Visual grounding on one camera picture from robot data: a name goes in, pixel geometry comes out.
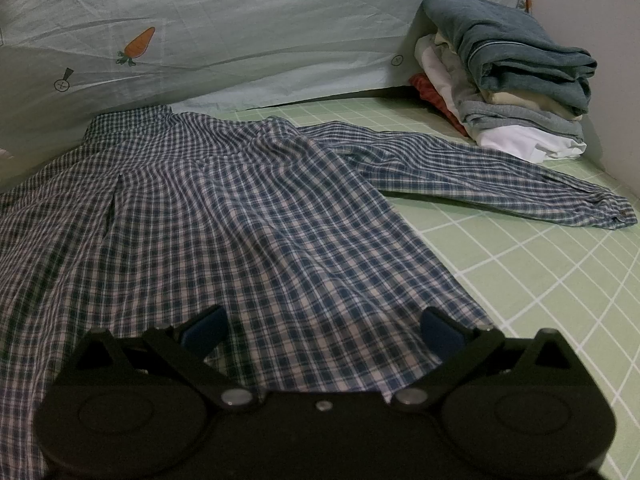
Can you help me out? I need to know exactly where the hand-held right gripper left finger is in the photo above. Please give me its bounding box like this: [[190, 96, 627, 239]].
[[70, 305, 258, 411]]

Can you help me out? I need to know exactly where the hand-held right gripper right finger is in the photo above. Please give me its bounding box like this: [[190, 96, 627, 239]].
[[391, 308, 577, 411]]

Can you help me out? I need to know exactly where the blue plaid shirt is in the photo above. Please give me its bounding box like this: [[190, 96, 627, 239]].
[[0, 105, 638, 480]]

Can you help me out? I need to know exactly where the stack of folded clothes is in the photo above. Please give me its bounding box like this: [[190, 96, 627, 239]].
[[415, 35, 588, 163]]

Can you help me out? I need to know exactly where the grey folded garment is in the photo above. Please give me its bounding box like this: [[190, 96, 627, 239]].
[[457, 99, 587, 145]]

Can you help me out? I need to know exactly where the red folded garment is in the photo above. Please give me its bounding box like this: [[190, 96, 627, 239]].
[[409, 74, 472, 139]]

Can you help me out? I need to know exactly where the cream folded garment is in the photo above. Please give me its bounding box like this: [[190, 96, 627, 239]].
[[432, 32, 585, 122]]

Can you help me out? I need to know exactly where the blue folded garment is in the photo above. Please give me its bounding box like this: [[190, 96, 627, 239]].
[[417, 0, 598, 117]]

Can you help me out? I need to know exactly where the carrot print quilt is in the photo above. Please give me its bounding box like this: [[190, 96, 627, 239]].
[[0, 0, 533, 196]]

